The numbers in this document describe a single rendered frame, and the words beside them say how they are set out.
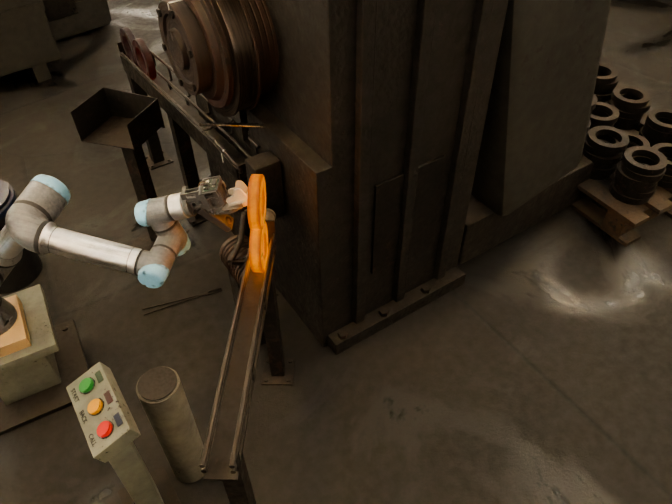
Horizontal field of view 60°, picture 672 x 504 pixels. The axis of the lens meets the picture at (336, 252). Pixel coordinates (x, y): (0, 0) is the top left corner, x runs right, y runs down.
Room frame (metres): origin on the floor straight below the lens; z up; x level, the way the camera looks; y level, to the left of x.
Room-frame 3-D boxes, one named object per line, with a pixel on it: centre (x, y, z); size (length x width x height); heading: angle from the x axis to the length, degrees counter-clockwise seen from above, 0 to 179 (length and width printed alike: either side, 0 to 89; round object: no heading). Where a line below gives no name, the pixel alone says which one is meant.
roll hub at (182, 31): (1.70, 0.45, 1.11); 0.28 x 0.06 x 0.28; 33
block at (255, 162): (1.57, 0.23, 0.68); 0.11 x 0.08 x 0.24; 123
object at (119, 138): (2.05, 0.86, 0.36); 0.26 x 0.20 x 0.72; 68
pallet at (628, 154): (2.66, -1.39, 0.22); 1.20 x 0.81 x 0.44; 31
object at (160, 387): (0.91, 0.50, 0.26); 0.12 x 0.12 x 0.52
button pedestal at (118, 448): (0.79, 0.62, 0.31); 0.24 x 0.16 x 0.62; 33
